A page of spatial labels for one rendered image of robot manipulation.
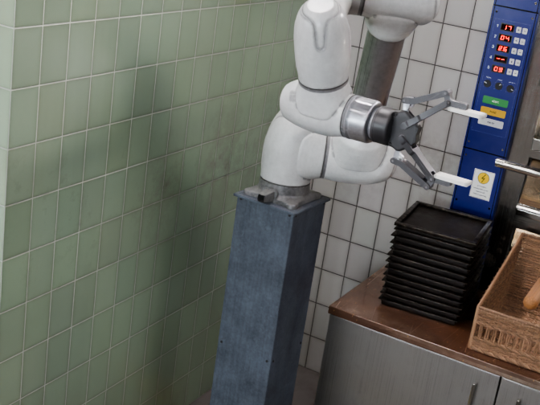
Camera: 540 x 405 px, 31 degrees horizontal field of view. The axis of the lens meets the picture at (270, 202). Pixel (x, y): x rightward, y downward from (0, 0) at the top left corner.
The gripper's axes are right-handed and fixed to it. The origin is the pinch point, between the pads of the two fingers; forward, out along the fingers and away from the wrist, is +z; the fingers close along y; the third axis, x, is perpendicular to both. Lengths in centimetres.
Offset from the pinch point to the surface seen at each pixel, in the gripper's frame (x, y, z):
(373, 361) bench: -99, 105, -46
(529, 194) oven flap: -153, 50, -21
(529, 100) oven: -153, 18, -29
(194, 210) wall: -82, 67, -113
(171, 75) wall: -60, 18, -113
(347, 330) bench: -98, 97, -57
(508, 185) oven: -153, 49, -29
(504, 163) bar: -116, 32, -23
